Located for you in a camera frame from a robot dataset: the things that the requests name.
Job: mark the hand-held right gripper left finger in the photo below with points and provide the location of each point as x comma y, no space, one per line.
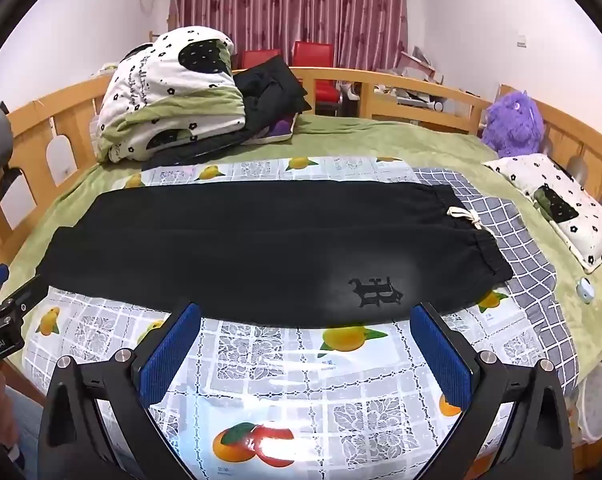
173,350

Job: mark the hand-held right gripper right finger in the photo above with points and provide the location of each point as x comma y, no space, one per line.
438,355

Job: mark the black pants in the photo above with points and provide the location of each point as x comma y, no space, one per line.
261,255

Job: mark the person's jeans leg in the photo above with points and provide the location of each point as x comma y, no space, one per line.
28,425

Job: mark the fruit print sheet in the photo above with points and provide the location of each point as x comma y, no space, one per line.
281,385

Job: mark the grey checked cloth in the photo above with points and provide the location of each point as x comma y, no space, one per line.
506,220

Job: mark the small round white device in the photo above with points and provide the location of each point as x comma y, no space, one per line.
585,290

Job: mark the white bucket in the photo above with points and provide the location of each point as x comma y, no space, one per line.
598,410

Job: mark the flower print pillow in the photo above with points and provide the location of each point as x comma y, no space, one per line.
551,200

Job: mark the dark folded cloth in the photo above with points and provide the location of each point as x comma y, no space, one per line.
196,152

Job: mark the green blanket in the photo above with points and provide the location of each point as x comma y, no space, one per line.
381,135

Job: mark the purple cloth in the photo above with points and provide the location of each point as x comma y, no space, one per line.
278,127

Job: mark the purple plush toy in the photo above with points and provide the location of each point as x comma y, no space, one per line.
513,120

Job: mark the folded flower print quilt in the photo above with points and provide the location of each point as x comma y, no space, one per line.
151,90

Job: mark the cluttered desk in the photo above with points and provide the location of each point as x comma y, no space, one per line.
416,80

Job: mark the black jacket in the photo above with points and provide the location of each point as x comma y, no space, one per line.
271,90

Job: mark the red chair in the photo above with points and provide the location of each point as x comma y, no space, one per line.
261,57
316,55

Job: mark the striped red curtain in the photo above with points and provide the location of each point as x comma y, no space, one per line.
291,5

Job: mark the wooden bed frame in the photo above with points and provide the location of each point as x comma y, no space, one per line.
31,110

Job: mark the wall switch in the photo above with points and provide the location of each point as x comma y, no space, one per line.
521,40

